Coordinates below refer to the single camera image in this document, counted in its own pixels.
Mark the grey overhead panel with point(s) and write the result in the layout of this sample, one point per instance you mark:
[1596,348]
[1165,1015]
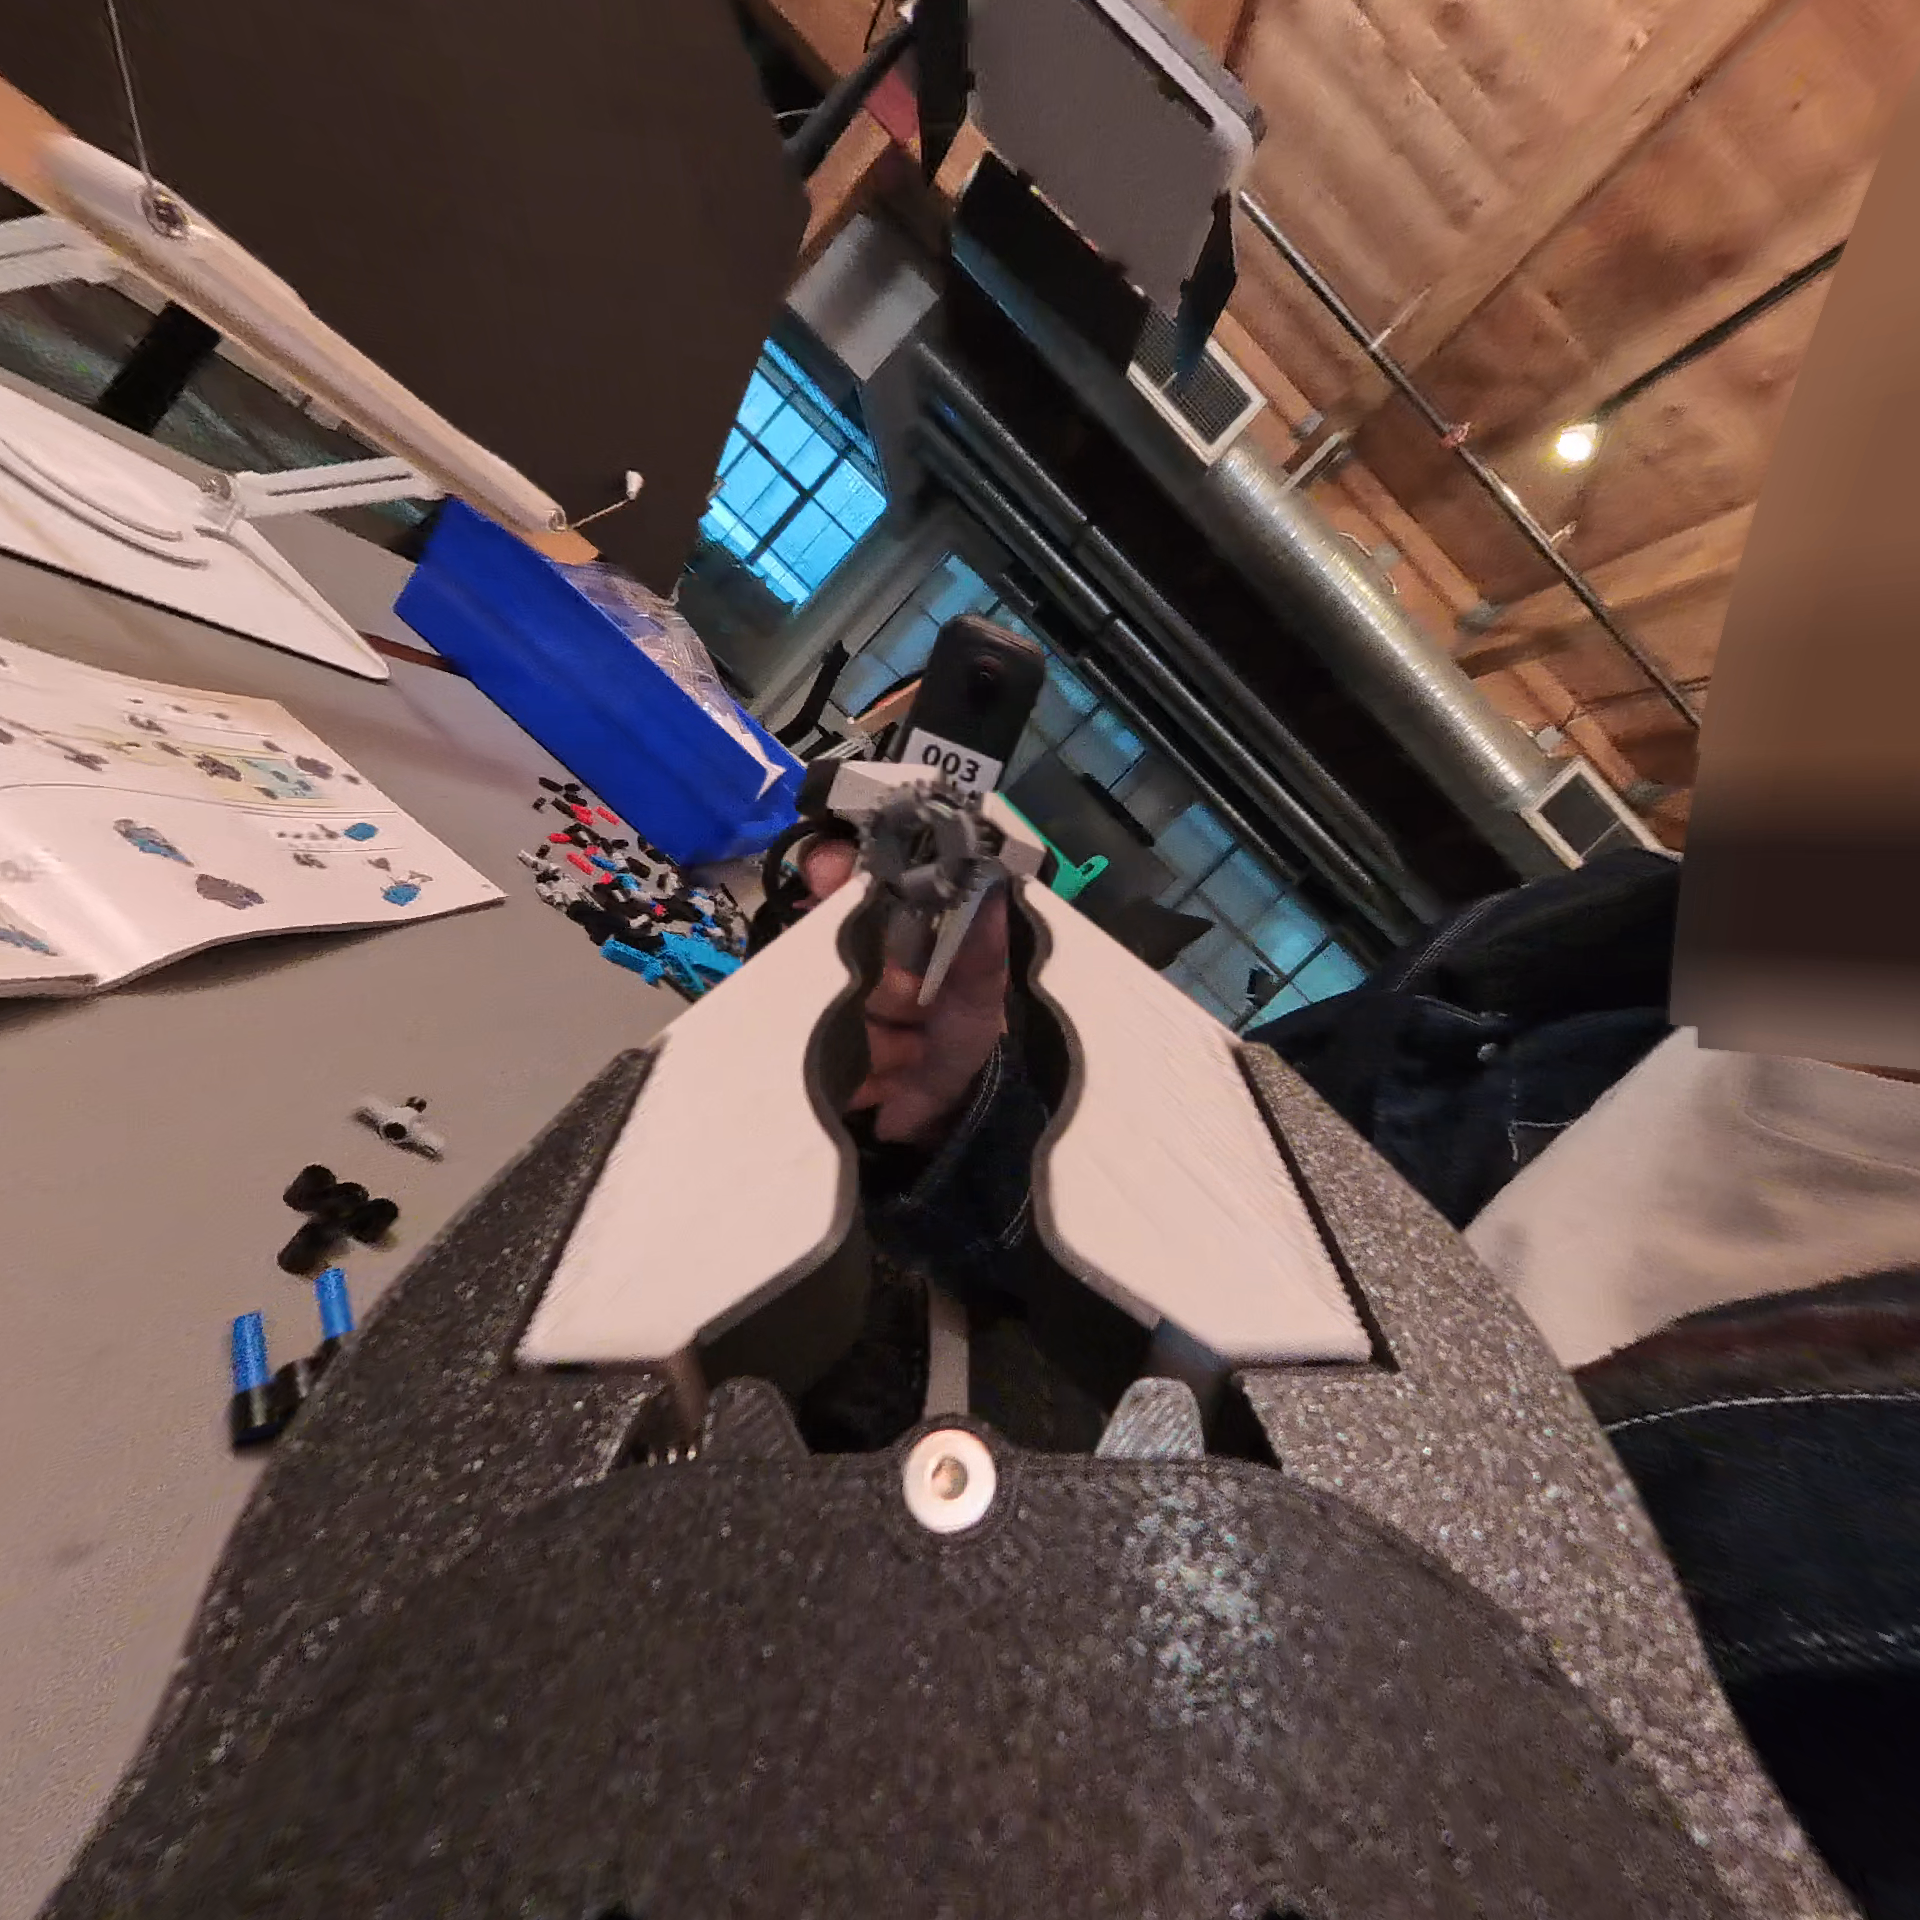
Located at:
[1108,135]

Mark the white book stand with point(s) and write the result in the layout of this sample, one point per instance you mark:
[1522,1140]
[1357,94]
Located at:
[118,557]

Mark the person's clothed torso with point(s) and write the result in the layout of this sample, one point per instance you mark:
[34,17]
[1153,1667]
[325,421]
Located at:
[1680,1200]

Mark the black display board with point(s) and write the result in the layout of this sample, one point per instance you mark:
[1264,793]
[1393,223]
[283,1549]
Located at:
[451,224]

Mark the grey brick gear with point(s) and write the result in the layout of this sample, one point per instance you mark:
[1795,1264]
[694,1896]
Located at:
[921,840]

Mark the white wall vent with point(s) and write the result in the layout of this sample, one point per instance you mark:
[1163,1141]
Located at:
[1200,393]

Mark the instruction booklet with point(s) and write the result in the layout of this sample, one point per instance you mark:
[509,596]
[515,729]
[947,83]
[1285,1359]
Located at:
[224,811]

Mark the grey desk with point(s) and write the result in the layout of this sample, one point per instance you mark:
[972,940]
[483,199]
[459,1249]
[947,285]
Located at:
[118,1200]

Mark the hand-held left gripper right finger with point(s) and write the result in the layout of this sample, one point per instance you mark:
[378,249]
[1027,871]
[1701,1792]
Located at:
[1185,1184]

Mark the blue-lit window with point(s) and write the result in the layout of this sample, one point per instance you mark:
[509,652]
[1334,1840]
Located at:
[796,481]

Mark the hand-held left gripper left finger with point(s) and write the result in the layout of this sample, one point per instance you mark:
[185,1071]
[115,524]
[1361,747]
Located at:
[704,1171]

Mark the person's right hand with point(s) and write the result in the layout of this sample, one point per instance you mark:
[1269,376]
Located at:
[931,1049]

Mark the clear plastic bag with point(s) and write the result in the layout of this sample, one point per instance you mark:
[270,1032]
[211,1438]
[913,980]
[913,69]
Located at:
[674,646]

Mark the pile of small brick parts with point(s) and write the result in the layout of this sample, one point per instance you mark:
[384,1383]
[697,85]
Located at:
[645,902]

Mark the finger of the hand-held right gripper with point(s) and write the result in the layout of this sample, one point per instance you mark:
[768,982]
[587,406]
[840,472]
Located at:
[868,791]
[1019,848]

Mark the black holed brick connector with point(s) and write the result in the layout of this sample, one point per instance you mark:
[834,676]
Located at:
[339,1200]

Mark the small grey brick piece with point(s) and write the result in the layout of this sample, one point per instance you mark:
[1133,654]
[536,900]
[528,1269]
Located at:
[403,1125]

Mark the round ceiling lamp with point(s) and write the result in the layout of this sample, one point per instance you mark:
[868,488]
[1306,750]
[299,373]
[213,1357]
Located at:
[1576,445]

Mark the green plastic bin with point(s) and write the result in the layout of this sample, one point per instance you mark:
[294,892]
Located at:
[1077,873]

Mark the blue pin brick assembly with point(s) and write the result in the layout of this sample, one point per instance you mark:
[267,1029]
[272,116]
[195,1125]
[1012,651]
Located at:
[248,1350]

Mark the silver air duct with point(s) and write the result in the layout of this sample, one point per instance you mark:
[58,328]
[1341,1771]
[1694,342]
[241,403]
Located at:
[1394,646]

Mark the blue plastic bin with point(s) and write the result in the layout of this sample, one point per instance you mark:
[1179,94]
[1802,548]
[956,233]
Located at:
[569,705]

